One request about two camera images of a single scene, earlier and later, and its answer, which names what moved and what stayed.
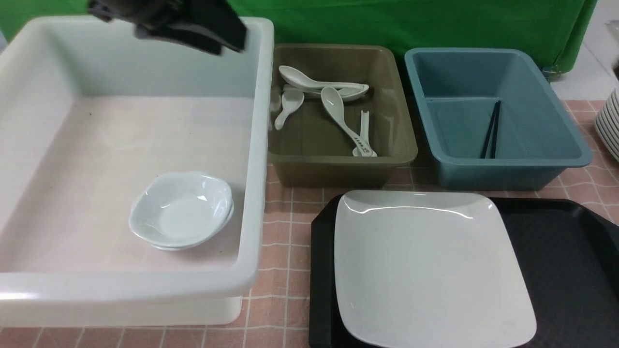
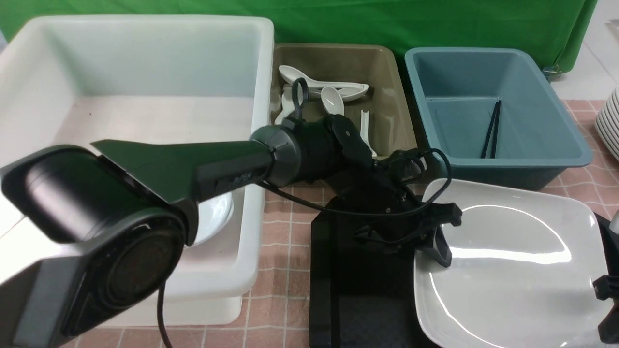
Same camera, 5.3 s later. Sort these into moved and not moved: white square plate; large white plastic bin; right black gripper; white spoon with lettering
Moved: white square plate; right black gripper
Not moved: large white plastic bin; white spoon with lettering
